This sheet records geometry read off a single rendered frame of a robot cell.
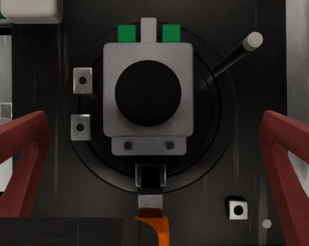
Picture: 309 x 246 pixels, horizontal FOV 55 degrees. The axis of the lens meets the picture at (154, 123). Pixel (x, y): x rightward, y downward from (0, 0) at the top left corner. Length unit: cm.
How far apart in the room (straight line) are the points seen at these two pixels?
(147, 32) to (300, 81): 16
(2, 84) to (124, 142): 20
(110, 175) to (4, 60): 18
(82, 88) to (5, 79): 14
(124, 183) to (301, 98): 17
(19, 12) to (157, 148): 16
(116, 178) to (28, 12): 15
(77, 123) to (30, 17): 10
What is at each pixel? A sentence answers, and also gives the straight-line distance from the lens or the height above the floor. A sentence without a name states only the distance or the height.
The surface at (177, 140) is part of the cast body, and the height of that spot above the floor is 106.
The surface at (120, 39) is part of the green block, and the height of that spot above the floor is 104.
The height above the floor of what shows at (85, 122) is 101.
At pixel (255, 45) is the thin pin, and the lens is 17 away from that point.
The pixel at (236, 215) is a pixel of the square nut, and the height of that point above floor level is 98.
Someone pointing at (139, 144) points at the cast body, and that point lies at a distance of 17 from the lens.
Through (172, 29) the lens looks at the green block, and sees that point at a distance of 20.
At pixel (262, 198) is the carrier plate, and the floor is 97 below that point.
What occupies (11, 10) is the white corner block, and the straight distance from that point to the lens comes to 28.
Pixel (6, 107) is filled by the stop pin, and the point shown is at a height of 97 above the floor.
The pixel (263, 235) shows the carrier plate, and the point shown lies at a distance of 29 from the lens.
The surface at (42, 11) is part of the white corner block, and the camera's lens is 27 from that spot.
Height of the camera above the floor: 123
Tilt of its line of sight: 89 degrees down
